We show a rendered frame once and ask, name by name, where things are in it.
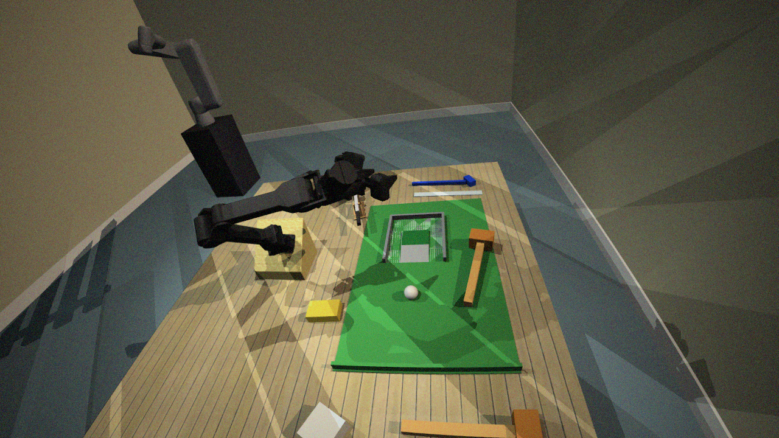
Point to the green putting mat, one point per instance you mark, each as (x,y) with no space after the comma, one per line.
(382,326)

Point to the white flat bar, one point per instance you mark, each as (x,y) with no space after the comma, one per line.
(450,193)

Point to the blue golf putter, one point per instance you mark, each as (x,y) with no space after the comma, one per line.
(467,180)

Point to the white golf ball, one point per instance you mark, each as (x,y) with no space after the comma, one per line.
(411,292)

